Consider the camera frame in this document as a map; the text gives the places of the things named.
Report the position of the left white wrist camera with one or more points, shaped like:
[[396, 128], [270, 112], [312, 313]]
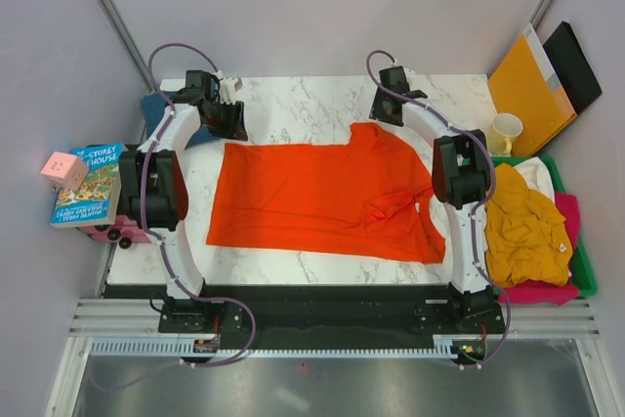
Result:
[[229, 88]]

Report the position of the mustard yellow t-shirt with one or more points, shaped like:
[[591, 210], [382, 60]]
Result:
[[525, 234]]

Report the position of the magenta t-shirt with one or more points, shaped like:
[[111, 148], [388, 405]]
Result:
[[566, 221]]

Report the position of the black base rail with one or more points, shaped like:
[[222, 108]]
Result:
[[332, 316]]

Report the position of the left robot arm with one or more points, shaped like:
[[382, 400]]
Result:
[[153, 189]]

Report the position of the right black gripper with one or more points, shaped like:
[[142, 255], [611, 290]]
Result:
[[376, 109]]

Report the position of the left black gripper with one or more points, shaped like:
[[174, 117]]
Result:
[[235, 128]]

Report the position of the folded blue t-shirt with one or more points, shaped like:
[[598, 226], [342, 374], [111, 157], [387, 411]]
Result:
[[152, 107]]

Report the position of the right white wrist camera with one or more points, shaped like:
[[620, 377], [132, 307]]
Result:
[[407, 70]]

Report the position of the orange folder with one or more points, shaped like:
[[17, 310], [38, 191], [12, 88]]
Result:
[[526, 85]]

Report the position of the black flat box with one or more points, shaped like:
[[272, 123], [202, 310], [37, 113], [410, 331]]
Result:
[[572, 67]]

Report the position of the yellow mug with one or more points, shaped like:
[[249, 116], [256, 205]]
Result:
[[502, 132]]

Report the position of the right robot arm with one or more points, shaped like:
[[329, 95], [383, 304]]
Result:
[[462, 171]]

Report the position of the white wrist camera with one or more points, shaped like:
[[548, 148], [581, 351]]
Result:
[[407, 70], [229, 88]]

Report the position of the white slotted cable duct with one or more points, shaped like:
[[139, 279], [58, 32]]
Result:
[[205, 346]]

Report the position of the white t-shirt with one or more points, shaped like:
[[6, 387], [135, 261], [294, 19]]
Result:
[[537, 177]]

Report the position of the orange t-shirt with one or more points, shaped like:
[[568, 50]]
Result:
[[369, 197]]

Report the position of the green plastic tray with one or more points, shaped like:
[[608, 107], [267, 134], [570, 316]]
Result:
[[582, 281]]

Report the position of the blue treehouse book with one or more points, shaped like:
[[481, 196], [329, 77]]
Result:
[[95, 202]]

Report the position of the black pink roller organizer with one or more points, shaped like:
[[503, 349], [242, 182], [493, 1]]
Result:
[[123, 232]]

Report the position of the pink cube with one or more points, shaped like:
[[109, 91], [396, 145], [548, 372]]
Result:
[[65, 170]]

